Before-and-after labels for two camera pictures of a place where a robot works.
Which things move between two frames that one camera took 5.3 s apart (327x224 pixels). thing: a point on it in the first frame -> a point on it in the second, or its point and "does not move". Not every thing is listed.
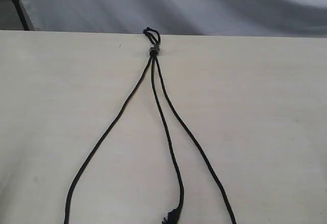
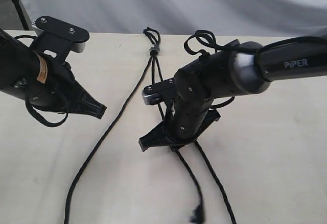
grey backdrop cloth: [265, 7] does not move
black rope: [154, 39] -> [155, 40]
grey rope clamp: [156, 47] does not move
